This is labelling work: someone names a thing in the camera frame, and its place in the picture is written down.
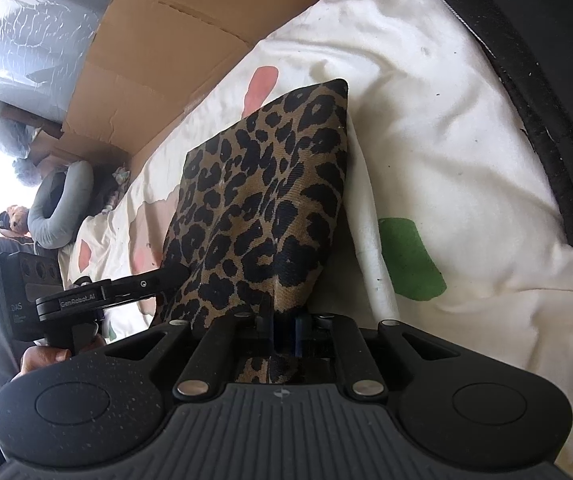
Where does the brown cardboard sheet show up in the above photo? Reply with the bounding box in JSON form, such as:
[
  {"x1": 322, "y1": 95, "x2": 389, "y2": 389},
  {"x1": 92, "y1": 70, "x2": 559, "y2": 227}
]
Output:
[{"x1": 1, "y1": 0, "x2": 402, "y2": 181}]

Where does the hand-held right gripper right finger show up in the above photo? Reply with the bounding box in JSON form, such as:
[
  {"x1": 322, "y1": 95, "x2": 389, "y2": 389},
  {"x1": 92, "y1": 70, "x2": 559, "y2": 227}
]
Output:
[{"x1": 290, "y1": 312, "x2": 462, "y2": 400}]

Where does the person's left hand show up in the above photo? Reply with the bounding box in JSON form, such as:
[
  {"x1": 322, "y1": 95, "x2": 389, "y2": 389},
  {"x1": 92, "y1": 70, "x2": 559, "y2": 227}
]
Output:
[{"x1": 19, "y1": 332, "x2": 108, "y2": 376}]

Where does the leopard print skirt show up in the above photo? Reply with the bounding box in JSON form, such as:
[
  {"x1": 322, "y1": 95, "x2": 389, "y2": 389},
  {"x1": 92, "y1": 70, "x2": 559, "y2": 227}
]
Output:
[{"x1": 154, "y1": 79, "x2": 352, "y2": 386}]

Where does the black cloth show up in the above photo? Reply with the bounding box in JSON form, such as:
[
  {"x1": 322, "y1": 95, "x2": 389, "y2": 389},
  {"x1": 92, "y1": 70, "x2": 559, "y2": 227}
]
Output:
[{"x1": 84, "y1": 170, "x2": 127, "y2": 216}]

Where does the brown teddy bear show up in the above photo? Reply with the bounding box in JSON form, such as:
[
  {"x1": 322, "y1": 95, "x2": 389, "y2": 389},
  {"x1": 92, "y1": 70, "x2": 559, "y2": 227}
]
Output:
[{"x1": 0, "y1": 205, "x2": 32, "y2": 236}]

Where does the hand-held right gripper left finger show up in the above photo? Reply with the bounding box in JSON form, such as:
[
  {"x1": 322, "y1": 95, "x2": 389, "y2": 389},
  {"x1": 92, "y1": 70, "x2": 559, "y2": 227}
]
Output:
[{"x1": 106, "y1": 302, "x2": 274, "y2": 401}]

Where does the white pillow in plastic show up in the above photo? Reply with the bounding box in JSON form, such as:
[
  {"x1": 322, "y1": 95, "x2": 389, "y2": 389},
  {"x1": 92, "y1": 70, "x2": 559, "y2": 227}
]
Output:
[{"x1": 0, "y1": 95, "x2": 52, "y2": 188}]

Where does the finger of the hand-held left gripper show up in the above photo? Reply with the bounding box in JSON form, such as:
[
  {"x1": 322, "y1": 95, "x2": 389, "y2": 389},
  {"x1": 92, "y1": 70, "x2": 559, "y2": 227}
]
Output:
[{"x1": 109, "y1": 262, "x2": 190, "y2": 306}]

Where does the grey neck pillow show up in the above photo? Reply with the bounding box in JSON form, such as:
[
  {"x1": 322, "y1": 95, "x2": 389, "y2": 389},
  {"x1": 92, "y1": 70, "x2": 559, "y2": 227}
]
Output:
[{"x1": 27, "y1": 161, "x2": 94, "y2": 248}]

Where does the black bag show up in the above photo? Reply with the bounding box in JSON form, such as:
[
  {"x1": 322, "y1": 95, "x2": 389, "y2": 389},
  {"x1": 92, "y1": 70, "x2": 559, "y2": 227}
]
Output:
[{"x1": 431, "y1": 0, "x2": 573, "y2": 248}]

